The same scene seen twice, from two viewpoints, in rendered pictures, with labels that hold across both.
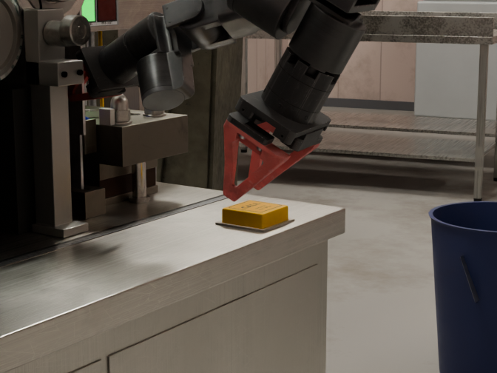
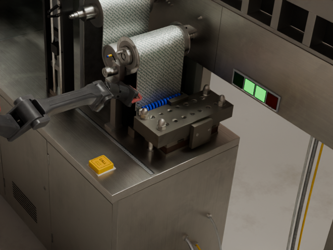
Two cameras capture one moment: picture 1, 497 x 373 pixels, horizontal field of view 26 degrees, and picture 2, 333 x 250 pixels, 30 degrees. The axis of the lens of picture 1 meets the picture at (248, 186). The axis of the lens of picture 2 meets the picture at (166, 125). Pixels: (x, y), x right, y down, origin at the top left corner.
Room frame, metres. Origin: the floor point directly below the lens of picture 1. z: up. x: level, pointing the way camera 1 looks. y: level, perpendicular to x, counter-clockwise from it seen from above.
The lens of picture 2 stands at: (2.20, -1.76, 2.42)
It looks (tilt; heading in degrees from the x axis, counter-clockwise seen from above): 35 degrees down; 104
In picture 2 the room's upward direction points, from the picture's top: 5 degrees clockwise
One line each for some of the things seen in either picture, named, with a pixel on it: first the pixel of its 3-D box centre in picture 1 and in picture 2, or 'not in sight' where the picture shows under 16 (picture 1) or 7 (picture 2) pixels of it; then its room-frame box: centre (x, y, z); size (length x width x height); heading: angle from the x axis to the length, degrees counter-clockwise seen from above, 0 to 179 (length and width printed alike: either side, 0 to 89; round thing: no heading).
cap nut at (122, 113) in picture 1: (119, 108); (144, 112); (1.60, 0.19, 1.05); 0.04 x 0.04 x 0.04
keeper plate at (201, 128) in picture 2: not in sight; (200, 133); (1.83, 0.27, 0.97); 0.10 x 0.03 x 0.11; 56
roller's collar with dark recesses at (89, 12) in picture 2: not in sight; (88, 12); (1.28, 0.39, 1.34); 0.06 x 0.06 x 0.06; 56
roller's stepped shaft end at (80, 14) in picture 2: not in sight; (76, 15); (1.25, 0.34, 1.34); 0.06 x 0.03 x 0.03; 56
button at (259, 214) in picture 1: (255, 214); (101, 164); (1.50, -0.01, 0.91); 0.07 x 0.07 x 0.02; 56
